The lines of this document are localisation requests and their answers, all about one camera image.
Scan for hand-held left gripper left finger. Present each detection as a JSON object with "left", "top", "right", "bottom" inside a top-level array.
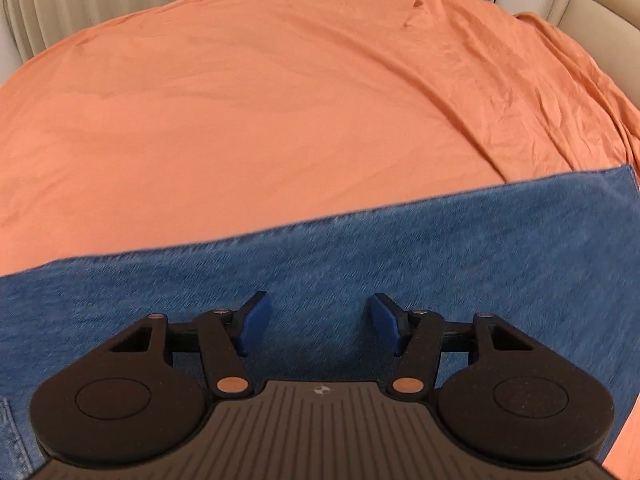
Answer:
[{"left": 107, "top": 290, "right": 274, "bottom": 401}]

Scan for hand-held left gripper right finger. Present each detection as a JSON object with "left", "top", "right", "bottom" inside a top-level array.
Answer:
[{"left": 367, "top": 292, "right": 538, "bottom": 404}]

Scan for blue denim pants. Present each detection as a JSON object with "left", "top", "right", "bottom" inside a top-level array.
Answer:
[{"left": 0, "top": 162, "right": 640, "bottom": 480}]

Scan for orange bed sheet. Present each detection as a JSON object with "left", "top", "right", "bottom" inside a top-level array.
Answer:
[{"left": 0, "top": 0, "right": 640, "bottom": 480}]

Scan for beige padded headboard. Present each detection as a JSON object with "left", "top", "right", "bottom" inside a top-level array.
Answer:
[{"left": 492, "top": 0, "right": 640, "bottom": 107}]

